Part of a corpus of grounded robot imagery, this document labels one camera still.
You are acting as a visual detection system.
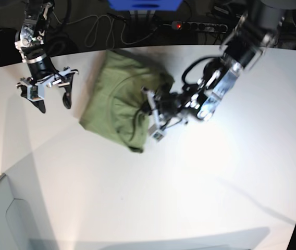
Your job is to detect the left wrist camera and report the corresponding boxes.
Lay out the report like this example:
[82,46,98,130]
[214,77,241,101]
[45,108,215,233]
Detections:
[27,84,44,102]

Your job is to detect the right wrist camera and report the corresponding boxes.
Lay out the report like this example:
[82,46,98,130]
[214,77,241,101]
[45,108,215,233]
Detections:
[149,124,165,142]

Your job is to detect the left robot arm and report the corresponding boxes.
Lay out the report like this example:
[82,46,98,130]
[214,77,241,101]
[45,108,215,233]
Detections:
[137,1,285,131]

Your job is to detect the grey white cable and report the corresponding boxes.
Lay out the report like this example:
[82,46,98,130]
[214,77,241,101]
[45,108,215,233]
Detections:
[85,14,162,48]

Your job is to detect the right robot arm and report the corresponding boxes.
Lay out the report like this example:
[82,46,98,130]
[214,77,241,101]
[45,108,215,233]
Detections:
[15,1,79,93]

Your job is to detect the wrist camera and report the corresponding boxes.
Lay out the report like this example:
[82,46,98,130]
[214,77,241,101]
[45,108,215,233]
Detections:
[149,124,165,142]
[27,84,44,102]

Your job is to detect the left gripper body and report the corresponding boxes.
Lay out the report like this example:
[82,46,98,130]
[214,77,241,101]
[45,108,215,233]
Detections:
[141,86,188,130]

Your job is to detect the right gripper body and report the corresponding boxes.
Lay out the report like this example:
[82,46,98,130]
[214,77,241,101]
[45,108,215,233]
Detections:
[16,67,79,90]

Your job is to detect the blue box overhead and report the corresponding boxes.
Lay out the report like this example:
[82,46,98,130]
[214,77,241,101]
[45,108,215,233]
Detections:
[108,0,183,11]

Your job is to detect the green T-shirt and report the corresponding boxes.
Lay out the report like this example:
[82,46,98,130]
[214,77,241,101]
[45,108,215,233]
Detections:
[79,49,174,153]

